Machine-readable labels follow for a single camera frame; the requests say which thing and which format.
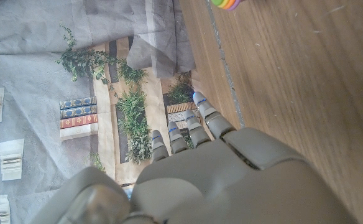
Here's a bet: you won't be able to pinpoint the grey tape outline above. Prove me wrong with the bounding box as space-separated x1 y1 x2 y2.
204 0 246 129

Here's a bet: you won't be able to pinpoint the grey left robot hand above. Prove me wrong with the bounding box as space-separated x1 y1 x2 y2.
29 91 361 224

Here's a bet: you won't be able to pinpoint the printed fabric backdrop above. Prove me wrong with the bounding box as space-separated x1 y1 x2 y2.
0 0 215 224

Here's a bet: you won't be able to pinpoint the stacked colourful toy cups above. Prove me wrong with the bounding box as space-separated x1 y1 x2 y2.
210 0 242 12

